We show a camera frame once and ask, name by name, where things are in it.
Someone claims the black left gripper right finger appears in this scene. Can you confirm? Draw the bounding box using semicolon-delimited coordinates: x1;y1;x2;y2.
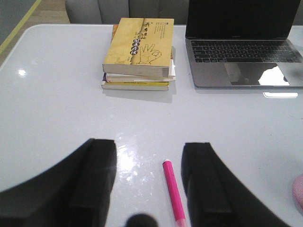
181;142;287;227

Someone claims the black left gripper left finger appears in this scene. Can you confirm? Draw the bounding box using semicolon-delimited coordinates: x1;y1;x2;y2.
0;139;117;227

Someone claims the pink highlighter pen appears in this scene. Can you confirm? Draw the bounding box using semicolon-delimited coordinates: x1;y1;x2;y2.
162;160;187;227

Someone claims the pink mesh pen holder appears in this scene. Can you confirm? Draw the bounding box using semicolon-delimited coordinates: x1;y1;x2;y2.
292;175;303;213

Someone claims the middle cream book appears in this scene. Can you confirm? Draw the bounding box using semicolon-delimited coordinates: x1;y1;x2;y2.
103;44;175;82

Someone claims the bottom yellow book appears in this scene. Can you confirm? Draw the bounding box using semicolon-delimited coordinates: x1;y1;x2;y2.
101;81;169;91

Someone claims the yellow book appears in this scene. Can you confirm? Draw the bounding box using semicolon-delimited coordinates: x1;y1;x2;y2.
103;17;174;77
101;81;169;91

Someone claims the grey open laptop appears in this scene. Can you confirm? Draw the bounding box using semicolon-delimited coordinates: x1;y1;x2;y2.
185;0;303;88

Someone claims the top yellow book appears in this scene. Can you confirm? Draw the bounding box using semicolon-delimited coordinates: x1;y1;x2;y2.
103;17;174;77

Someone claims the left grey armchair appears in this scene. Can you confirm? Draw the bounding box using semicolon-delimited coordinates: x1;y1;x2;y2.
65;0;189;25

